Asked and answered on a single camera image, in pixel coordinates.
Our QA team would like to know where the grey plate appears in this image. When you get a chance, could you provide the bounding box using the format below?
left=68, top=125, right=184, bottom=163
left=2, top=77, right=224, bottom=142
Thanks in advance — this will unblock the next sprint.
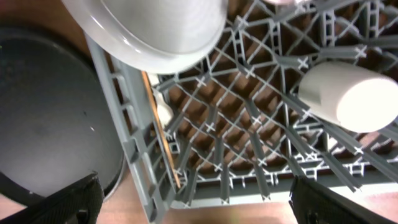
left=62, top=0, right=228, bottom=74

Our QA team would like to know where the black round tray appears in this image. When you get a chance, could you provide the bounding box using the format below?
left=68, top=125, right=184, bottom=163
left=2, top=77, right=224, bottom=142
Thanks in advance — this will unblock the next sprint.
left=1, top=26, right=126, bottom=206

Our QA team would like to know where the cream cup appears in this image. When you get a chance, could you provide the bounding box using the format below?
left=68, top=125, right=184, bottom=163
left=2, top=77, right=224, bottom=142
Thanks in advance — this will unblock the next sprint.
left=298, top=62, right=397, bottom=133

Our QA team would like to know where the grey dishwasher rack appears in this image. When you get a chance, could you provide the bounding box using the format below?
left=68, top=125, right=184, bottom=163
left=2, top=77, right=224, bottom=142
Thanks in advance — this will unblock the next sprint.
left=88, top=1, right=397, bottom=223

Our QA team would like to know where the white plastic fork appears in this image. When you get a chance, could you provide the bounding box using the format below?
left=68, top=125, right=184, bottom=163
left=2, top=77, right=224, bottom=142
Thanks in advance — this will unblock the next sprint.
left=147, top=73, right=174, bottom=128

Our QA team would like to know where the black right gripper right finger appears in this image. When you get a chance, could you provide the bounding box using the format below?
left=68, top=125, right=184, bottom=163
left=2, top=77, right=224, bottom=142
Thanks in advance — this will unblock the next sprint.
left=289, top=176, right=395, bottom=224

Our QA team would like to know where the wooden chopstick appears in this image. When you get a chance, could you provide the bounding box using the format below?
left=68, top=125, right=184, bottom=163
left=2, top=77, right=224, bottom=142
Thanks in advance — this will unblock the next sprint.
left=141, top=71, right=181, bottom=189

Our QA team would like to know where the pink saucer bowl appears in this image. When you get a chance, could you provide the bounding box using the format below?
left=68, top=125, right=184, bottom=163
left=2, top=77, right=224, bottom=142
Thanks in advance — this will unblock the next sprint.
left=263, top=0, right=309, bottom=6

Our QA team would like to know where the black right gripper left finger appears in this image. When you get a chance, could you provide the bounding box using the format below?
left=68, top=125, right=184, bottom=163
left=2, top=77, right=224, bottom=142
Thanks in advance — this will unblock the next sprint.
left=1, top=172, right=104, bottom=224

